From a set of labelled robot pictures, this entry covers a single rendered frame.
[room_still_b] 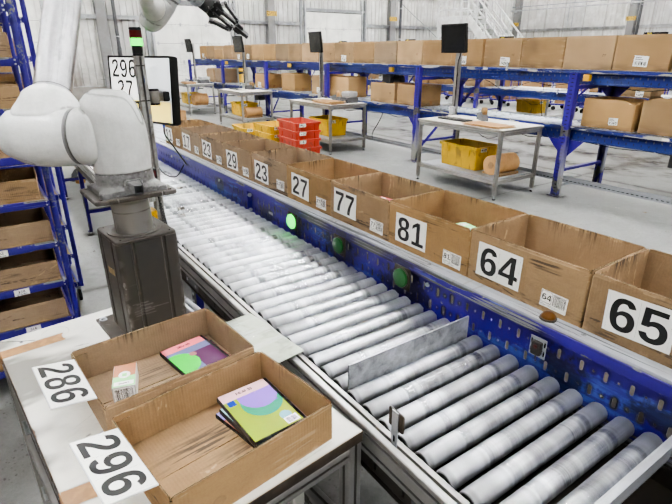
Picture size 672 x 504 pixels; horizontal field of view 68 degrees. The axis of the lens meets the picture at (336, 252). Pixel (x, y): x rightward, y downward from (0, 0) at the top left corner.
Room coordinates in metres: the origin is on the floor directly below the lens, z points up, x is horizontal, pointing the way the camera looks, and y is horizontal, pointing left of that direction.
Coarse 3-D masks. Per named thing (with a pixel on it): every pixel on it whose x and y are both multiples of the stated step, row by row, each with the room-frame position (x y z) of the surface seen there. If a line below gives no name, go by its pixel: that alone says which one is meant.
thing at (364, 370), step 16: (464, 320) 1.34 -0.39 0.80; (432, 336) 1.26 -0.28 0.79; (448, 336) 1.30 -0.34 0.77; (464, 336) 1.35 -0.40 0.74; (384, 352) 1.16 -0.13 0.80; (400, 352) 1.19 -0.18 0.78; (416, 352) 1.23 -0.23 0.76; (432, 352) 1.27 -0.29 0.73; (352, 368) 1.10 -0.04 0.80; (368, 368) 1.13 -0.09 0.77; (384, 368) 1.16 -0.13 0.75; (352, 384) 1.10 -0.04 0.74
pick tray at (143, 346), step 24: (192, 312) 1.30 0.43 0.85; (120, 336) 1.17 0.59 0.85; (144, 336) 1.21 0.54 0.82; (168, 336) 1.25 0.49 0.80; (192, 336) 1.30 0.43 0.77; (216, 336) 1.29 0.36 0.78; (240, 336) 1.17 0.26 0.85; (96, 360) 1.12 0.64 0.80; (120, 360) 1.16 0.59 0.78; (144, 360) 1.19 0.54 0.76; (96, 384) 1.08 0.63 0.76; (144, 384) 1.08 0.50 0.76; (168, 384) 0.97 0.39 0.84; (96, 408) 0.93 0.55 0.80; (120, 408) 0.90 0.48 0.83
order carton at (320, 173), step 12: (288, 168) 2.42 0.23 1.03; (300, 168) 2.49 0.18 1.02; (312, 168) 2.53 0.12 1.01; (324, 168) 2.57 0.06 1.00; (336, 168) 2.59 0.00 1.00; (348, 168) 2.50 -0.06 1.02; (360, 168) 2.42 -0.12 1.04; (288, 180) 2.43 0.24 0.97; (312, 180) 2.24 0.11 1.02; (324, 180) 2.16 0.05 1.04; (288, 192) 2.43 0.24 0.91; (312, 192) 2.24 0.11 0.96; (324, 192) 2.16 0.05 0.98; (312, 204) 2.25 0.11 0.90
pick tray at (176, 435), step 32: (256, 352) 1.09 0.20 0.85; (192, 384) 0.97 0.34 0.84; (224, 384) 1.02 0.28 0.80; (288, 384) 1.01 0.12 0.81; (128, 416) 0.86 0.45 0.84; (160, 416) 0.91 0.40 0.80; (192, 416) 0.96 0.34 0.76; (320, 416) 0.87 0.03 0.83; (160, 448) 0.85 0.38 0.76; (192, 448) 0.85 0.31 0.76; (224, 448) 0.85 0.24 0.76; (256, 448) 0.76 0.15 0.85; (288, 448) 0.81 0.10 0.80; (160, 480) 0.76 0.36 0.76; (192, 480) 0.76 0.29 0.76; (224, 480) 0.71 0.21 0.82; (256, 480) 0.75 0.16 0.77
